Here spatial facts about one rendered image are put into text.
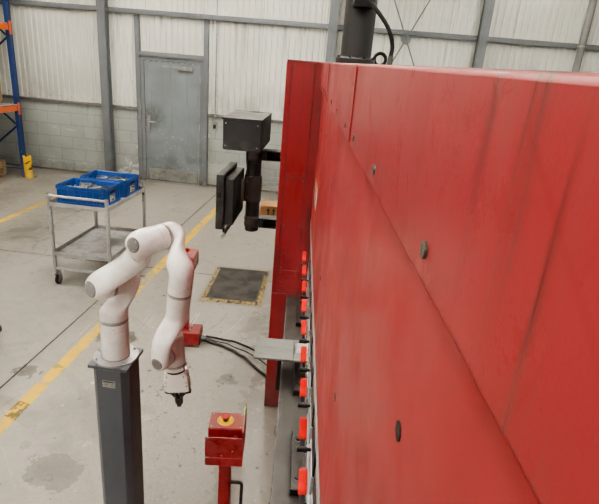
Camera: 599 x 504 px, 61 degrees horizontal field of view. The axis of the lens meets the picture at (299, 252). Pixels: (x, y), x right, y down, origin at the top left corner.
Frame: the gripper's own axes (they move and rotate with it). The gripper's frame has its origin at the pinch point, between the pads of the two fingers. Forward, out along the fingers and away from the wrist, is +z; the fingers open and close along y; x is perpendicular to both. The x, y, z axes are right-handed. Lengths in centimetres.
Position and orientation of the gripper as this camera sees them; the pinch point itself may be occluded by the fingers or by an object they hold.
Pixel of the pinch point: (179, 400)
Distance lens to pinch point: 223.7
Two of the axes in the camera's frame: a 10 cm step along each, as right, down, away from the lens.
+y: -10.0, 0.1, -0.2
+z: 0.1, 9.4, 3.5
